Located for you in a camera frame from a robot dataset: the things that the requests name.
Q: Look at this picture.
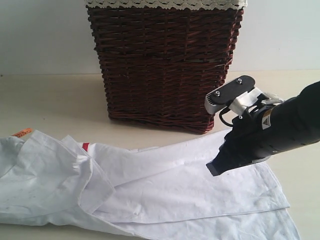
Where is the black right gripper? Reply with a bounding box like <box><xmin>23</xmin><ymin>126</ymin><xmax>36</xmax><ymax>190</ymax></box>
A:
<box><xmin>206</xmin><ymin>106</ymin><xmax>277</xmax><ymax>177</ymax></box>

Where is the white t-shirt with red lettering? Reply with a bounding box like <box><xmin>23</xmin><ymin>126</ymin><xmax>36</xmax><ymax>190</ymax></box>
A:
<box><xmin>0</xmin><ymin>130</ymin><xmax>300</xmax><ymax>240</ymax></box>

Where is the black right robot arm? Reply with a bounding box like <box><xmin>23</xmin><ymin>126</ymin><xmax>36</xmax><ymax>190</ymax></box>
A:
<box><xmin>206</xmin><ymin>82</ymin><xmax>320</xmax><ymax>176</ymax></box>

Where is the dark red wicker basket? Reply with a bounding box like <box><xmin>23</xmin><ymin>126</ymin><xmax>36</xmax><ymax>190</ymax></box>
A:
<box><xmin>87</xmin><ymin>6</ymin><xmax>244</xmax><ymax>134</ymax></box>

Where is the orange paper tag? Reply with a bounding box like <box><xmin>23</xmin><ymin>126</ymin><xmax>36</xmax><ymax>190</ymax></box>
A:
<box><xmin>11</xmin><ymin>128</ymin><xmax>33</xmax><ymax>138</ymax></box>

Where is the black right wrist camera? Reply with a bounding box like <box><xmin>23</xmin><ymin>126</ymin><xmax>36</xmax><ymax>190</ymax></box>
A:
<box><xmin>204</xmin><ymin>74</ymin><xmax>285</xmax><ymax>116</ymax></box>

